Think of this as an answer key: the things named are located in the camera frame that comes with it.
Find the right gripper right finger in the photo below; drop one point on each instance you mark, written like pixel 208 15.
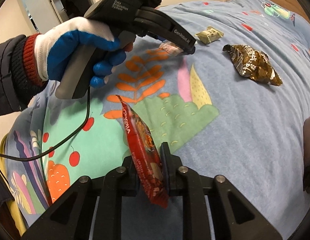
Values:
pixel 213 208

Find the left gloved hand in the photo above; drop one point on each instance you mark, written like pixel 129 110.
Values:
pixel 52 49

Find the olive green small candy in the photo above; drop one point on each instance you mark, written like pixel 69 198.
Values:
pixel 209 35

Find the blue patterned bedspread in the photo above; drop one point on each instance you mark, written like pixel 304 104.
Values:
pixel 215 120

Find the left dark sleeved forearm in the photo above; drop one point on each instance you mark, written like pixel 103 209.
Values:
pixel 19 77

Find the black grey cylindrical appliance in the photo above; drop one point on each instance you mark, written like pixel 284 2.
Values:
pixel 306 135

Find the small pink white candy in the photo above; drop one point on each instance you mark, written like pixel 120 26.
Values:
pixel 170 48

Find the small red snack packet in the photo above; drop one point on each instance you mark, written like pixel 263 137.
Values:
pixel 145 156

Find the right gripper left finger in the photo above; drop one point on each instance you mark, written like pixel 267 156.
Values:
pixel 90 208

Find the brown foil snack bag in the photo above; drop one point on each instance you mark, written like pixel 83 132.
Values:
pixel 253 64

